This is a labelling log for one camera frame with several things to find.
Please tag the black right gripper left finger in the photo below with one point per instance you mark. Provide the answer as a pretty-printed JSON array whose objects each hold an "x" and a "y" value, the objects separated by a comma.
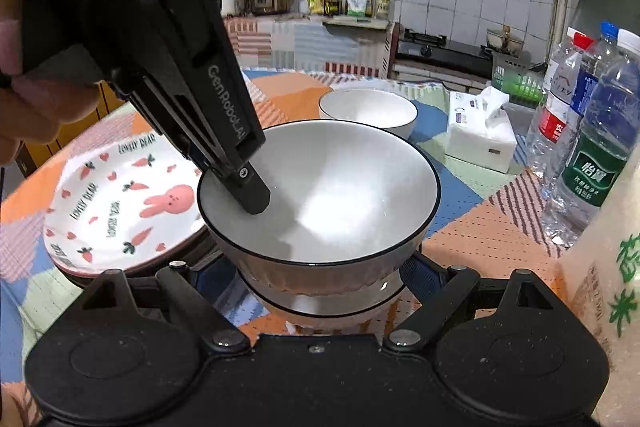
[{"x": 200, "y": 276}]

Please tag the white rabbit carrot plate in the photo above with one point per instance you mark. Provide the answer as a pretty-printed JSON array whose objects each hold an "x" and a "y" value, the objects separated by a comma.
[{"x": 123, "y": 207}]

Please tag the blue label water bottle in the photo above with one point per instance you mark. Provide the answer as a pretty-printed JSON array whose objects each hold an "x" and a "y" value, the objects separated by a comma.
[{"x": 588, "y": 66}]

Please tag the black gas stove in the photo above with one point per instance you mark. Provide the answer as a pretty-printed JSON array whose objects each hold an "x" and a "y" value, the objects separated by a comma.
[{"x": 439, "y": 51}]

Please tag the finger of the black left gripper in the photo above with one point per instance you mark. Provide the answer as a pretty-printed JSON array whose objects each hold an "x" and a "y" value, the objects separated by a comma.
[{"x": 248, "y": 189}]

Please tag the white rice bag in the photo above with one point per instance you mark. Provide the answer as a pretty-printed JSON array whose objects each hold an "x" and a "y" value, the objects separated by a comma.
[{"x": 601, "y": 278}]

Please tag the person's left hand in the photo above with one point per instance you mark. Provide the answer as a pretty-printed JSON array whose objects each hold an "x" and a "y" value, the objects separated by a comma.
[{"x": 34, "y": 109}]

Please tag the white tissue box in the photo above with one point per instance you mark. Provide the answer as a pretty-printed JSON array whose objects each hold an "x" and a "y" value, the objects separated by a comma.
[{"x": 479, "y": 130}]

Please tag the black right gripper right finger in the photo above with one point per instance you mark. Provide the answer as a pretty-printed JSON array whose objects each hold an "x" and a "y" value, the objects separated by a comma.
[{"x": 430, "y": 296}]

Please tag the green label water bottle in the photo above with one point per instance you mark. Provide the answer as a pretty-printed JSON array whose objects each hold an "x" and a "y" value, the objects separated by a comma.
[{"x": 600, "y": 148}]

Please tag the white bowl black rim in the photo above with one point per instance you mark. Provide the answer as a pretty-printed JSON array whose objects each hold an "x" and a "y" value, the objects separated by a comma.
[
  {"x": 328, "y": 312},
  {"x": 349, "y": 205}
]

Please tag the striped patchwork counter cloth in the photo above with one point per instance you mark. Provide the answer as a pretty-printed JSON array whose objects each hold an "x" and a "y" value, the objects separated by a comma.
[{"x": 313, "y": 44}]

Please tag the clear condiment bottle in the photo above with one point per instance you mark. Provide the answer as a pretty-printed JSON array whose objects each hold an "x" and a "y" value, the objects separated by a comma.
[{"x": 384, "y": 9}]

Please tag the red label water bottle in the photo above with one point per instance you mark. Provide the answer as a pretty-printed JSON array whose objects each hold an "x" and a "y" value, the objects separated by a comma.
[{"x": 550, "y": 116}]

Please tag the colourful patchwork tablecloth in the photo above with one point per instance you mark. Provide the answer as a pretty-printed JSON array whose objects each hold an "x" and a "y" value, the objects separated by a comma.
[{"x": 113, "y": 359}]

